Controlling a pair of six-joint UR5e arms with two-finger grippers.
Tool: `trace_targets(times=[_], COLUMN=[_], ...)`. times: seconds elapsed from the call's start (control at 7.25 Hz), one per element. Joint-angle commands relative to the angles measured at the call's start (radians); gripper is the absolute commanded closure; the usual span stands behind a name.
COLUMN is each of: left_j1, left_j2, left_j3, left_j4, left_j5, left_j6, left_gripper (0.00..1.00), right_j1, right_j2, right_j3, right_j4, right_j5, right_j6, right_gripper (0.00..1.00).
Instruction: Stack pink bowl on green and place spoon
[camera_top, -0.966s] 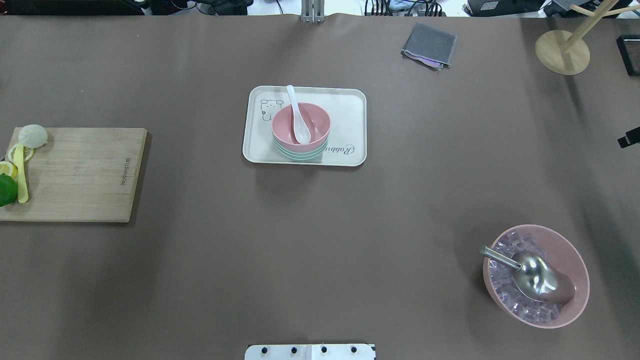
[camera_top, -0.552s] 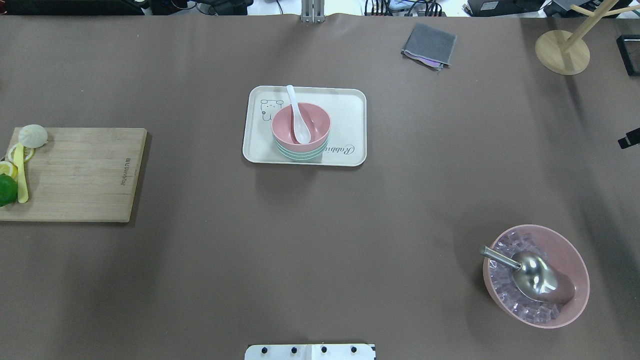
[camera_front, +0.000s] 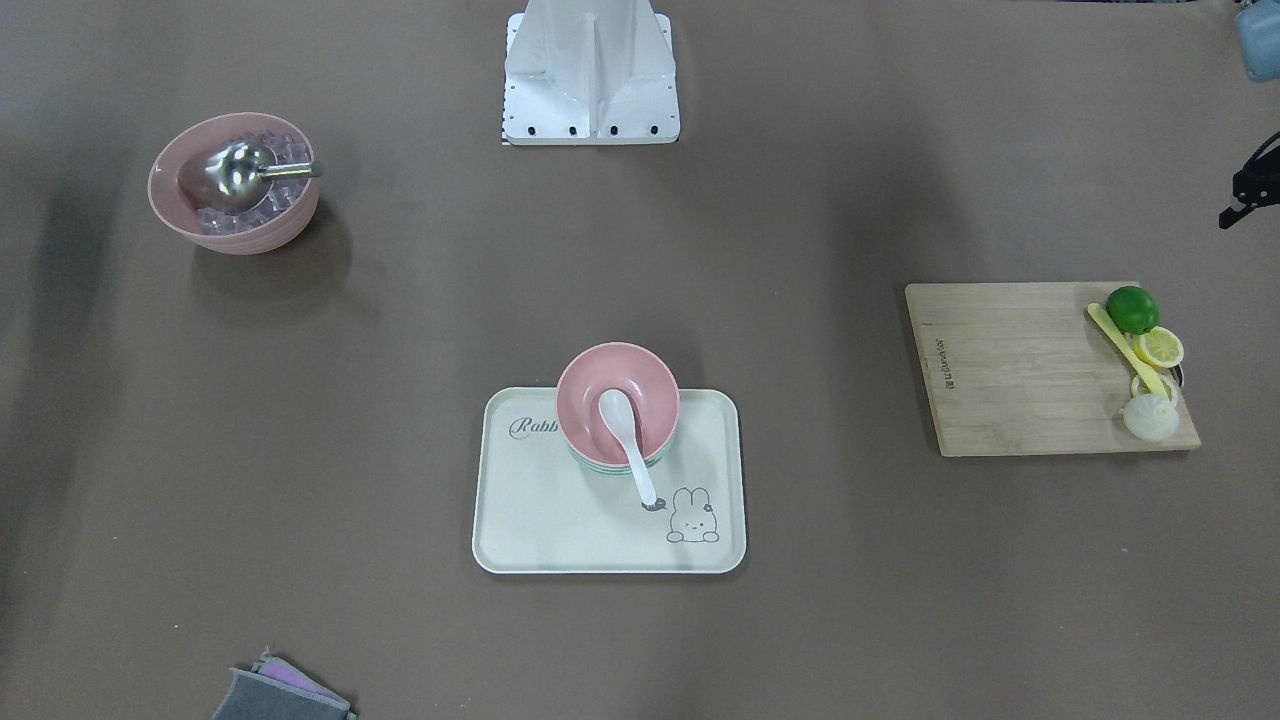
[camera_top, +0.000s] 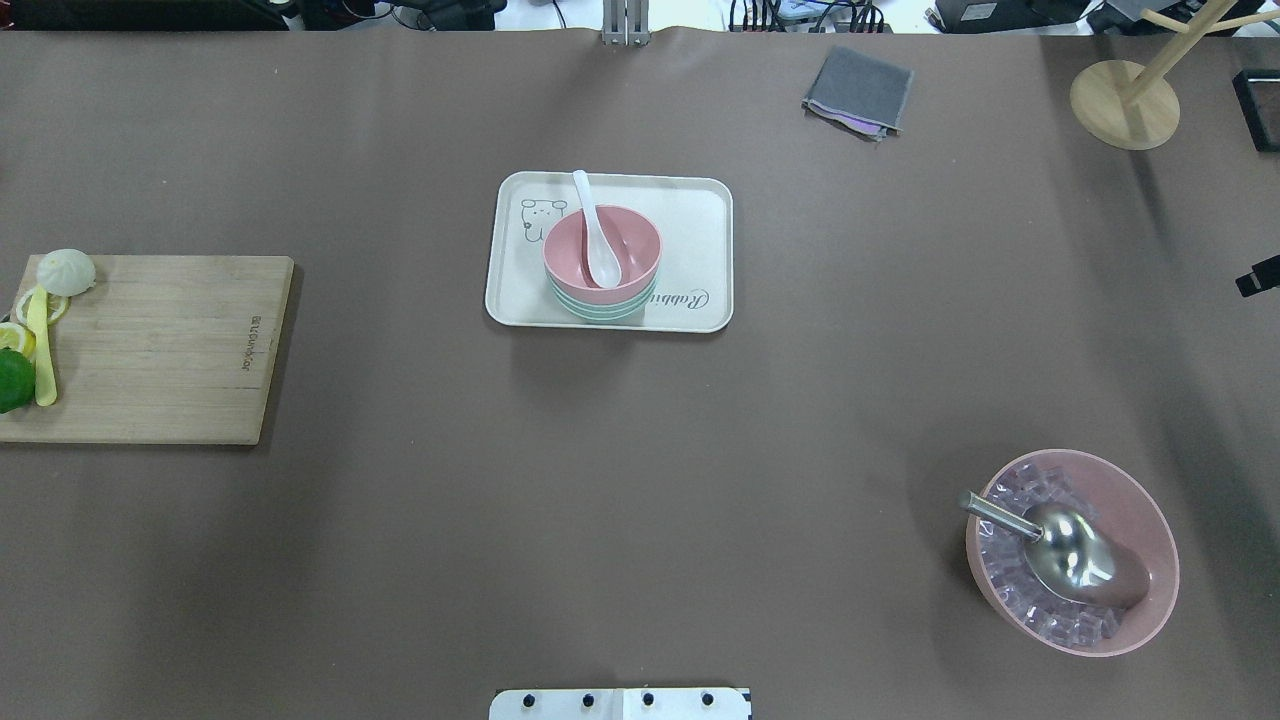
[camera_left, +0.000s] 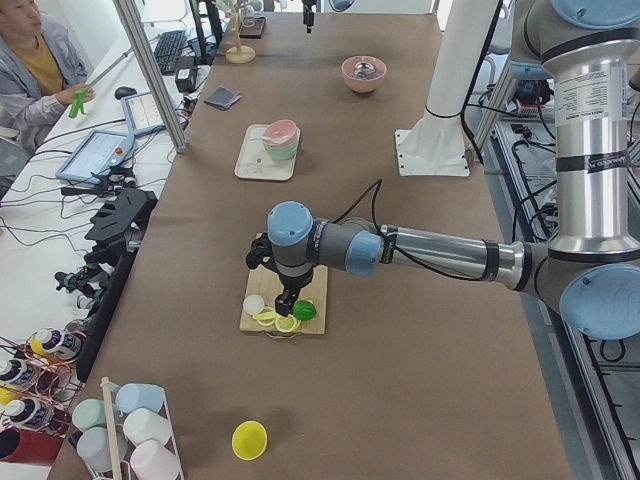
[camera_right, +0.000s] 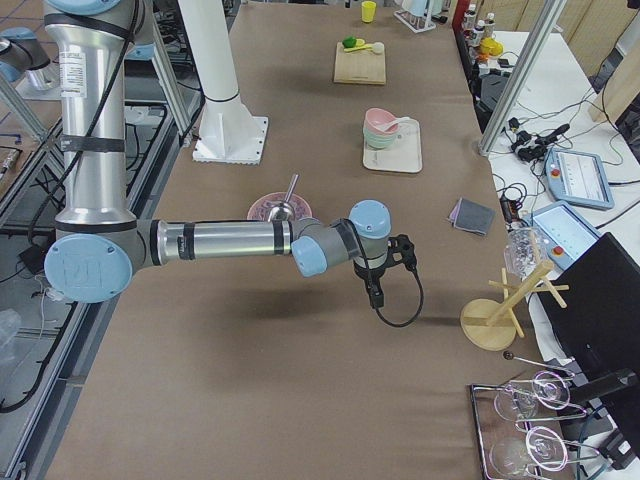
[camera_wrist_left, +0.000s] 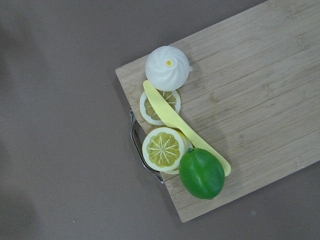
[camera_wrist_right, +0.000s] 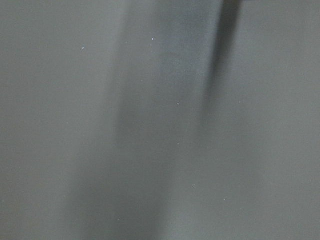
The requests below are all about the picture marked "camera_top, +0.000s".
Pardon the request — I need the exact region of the white ceramic spoon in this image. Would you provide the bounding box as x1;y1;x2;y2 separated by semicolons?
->
571;169;622;290

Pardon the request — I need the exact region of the small pink bowl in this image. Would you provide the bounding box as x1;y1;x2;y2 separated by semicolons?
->
541;204;663;306

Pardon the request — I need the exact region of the green bowl stack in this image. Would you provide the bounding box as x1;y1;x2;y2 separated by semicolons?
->
548;277;657;322

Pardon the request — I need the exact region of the large pink ice bowl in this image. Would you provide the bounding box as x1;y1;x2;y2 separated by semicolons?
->
965;448;1181;659

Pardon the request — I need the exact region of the cream rabbit tray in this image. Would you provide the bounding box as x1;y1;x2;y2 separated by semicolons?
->
485;170;733;333

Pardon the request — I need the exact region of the grey folded cloth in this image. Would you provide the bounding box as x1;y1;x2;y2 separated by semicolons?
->
801;47;915;142

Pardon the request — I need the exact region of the metal ice scoop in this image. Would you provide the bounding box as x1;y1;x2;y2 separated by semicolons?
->
957;491;1152;609

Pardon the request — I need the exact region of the bamboo cutting board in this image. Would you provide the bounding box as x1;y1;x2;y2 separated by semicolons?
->
1;255;294;446

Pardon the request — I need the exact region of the wooden mug tree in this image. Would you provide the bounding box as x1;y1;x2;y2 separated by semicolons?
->
1069;1;1279;151

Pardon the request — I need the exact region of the white steamed bun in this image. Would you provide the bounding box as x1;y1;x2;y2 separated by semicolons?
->
36;249;97;297

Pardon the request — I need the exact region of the lemon slice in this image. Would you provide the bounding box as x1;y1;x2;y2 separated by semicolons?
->
12;288;70;325

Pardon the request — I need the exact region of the yellow plastic knife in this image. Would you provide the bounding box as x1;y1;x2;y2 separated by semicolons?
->
26;284;58;407

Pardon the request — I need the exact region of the green lime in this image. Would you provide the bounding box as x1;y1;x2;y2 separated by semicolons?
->
0;348;36;414

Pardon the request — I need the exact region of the lemon half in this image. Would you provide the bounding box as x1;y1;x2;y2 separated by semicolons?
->
0;322;36;361

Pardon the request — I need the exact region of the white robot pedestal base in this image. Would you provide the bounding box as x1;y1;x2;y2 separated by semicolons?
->
488;687;753;719

